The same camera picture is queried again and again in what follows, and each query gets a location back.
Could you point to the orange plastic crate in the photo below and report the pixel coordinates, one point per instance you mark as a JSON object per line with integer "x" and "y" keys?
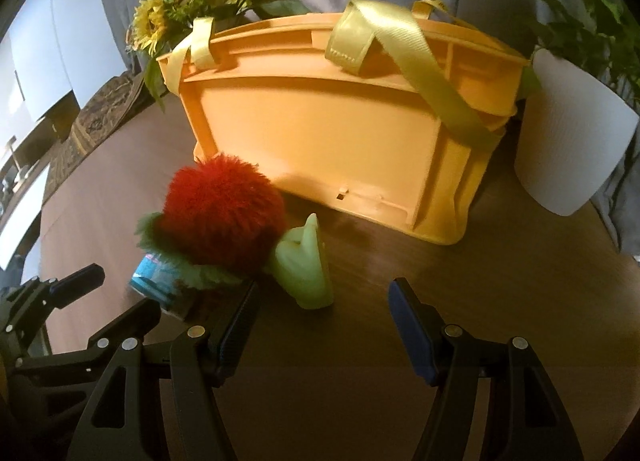
{"x": 380, "y": 111}

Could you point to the white plant pot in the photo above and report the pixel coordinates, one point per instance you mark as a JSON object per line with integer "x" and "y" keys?
{"x": 574, "y": 132}

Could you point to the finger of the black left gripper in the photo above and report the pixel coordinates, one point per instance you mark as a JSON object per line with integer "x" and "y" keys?
{"x": 66, "y": 291}

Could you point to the patterned brown cushion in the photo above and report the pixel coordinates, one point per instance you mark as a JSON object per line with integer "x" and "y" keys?
{"x": 115, "y": 103}

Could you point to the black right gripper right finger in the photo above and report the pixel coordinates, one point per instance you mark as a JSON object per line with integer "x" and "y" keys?
{"x": 526, "y": 419}

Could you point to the blue monster tissue pack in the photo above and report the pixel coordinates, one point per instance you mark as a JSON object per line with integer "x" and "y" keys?
{"x": 156, "y": 280}

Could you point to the sunflower bouquet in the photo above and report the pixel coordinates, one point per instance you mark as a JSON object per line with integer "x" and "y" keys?
{"x": 158, "y": 26}

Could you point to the pale green soft toy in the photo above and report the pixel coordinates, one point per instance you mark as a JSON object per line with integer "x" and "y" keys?
{"x": 298, "y": 264}

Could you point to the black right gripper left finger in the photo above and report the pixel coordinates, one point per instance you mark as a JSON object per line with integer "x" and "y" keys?
{"x": 148, "y": 394}

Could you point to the red green plush toy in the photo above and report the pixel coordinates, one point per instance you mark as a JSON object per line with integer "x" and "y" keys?
{"x": 220, "y": 221}

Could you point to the green potted plant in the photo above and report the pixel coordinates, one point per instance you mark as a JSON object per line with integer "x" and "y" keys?
{"x": 603, "y": 42}

